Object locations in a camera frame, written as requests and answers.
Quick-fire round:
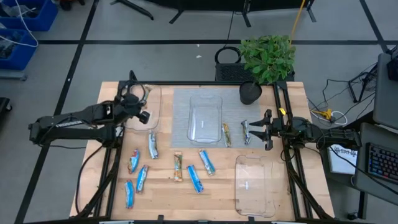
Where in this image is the white paper sheet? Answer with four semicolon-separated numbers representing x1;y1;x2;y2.
328;139;358;175

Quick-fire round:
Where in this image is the grey desk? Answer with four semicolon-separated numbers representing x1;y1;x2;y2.
354;123;398;206

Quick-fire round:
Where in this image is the grey woven table mat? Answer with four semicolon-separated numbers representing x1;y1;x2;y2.
170;88;265;149

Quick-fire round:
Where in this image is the black perforated box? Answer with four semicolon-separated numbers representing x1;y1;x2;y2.
215;62;295;82

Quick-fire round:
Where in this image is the black partition panel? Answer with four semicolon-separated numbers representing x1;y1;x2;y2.
146;0;317;27

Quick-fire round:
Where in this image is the clear plastic bin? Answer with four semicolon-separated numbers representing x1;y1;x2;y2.
186;94;223;144
234;154;277;218
124;84;162;132

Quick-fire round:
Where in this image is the black keyboard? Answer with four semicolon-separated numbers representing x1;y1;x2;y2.
368;142;398;184

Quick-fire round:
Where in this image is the blue storage bin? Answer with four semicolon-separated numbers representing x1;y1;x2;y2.
0;0;59;32
0;28;39;71

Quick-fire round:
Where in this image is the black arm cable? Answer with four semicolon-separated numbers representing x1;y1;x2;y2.
75;144;105;215

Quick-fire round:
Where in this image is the black floor object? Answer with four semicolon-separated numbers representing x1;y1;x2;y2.
0;96;13;122

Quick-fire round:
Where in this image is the black tripod leg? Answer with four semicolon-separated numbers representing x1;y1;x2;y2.
110;0;155;21

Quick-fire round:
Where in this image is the white floor cable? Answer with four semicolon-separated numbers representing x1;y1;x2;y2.
307;99;348;126

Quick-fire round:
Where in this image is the black floor stand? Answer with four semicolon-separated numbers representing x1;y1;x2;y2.
348;63;379;103

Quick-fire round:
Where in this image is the orange green granola bar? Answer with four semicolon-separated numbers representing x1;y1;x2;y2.
221;122;233;148

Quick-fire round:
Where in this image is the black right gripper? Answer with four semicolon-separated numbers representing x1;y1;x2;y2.
248;108;285;151

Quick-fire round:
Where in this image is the blue granola bar red end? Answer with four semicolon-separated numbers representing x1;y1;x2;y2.
127;148;141;175

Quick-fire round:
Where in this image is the yellow strap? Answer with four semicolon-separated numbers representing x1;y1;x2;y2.
289;0;307;44

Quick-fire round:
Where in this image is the green leafy plant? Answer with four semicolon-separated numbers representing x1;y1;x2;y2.
238;34;297;85

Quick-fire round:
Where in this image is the black aluminium table frame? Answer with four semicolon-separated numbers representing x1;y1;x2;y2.
74;70;335;224

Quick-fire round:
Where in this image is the black cable ring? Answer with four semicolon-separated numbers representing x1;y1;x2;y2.
214;46;243;65

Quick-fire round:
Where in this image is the blue green granola bar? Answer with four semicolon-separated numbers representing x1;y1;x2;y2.
198;148;216;177

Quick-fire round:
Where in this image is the grey monitor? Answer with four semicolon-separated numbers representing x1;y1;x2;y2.
373;52;398;130

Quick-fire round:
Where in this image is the yellow plug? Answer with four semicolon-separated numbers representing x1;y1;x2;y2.
312;108;333;121

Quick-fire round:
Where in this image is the black plant pot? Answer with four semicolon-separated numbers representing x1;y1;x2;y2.
238;80;263;106

